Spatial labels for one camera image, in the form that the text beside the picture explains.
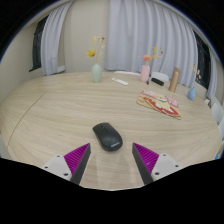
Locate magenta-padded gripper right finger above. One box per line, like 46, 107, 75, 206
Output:
132, 142, 183, 186

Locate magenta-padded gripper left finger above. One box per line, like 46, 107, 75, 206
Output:
42, 142, 92, 186

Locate black computer mouse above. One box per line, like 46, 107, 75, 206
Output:
92, 122, 124, 152

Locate cartoon print mouse pad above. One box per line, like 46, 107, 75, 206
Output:
136, 89, 182, 120

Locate blue vase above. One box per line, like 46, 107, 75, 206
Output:
187, 87, 197, 101

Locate white remote control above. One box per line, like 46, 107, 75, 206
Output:
111, 77, 129, 86

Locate white and blue chairs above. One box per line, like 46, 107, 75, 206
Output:
210, 101, 224, 141

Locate tan drink bottle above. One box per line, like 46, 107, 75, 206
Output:
168, 66, 182, 93

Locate pink vase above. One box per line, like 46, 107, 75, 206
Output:
140, 64, 151, 83

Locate pale green vase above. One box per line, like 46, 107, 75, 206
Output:
91, 63, 103, 84

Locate low white chair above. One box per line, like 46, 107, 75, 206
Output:
113, 70, 141, 76

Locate thin dried flower sprigs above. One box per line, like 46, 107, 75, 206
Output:
189, 64, 203, 89

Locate pink and yellow flower bunch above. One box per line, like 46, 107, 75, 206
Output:
138, 44, 164, 66

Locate narrow white curtain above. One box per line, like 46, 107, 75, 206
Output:
40, 1, 74, 76
206, 49, 218, 99

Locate yellow dried flower bunch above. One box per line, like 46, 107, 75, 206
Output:
86, 35, 107, 65

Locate dark window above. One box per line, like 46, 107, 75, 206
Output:
193, 31, 212, 90
29, 14, 49, 73

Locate wide white curtain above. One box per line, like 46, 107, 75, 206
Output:
103, 0, 199, 88

